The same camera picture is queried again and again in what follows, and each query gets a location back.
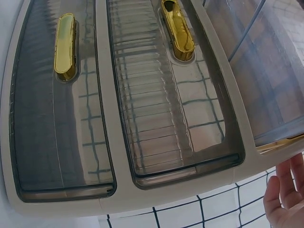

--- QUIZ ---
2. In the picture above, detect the person's right hand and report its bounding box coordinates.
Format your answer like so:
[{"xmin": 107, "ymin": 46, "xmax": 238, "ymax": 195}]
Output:
[{"xmin": 263, "ymin": 152, "xmax": 304, "ymax": 228}]

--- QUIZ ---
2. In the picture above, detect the cream plastic drawer cabinet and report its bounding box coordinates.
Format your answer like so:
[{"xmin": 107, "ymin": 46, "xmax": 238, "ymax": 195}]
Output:
[{"xmin": 0, "ymin": 0, "xmax": 304, "ymax": 219}]

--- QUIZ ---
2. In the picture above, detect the transparent grey drawer gold handle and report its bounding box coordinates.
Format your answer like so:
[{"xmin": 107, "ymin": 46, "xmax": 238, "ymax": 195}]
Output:
[
  {"xmin": 201, "ymin": 0, "xmax": 304, "ymax": 155},
  {"xmin": 106, "ymin": 0, "xmax": 246, "ymax": 190},
  {"xmin": 9, "ymin": 0, "xmax": 117, "ymax": 203}
]

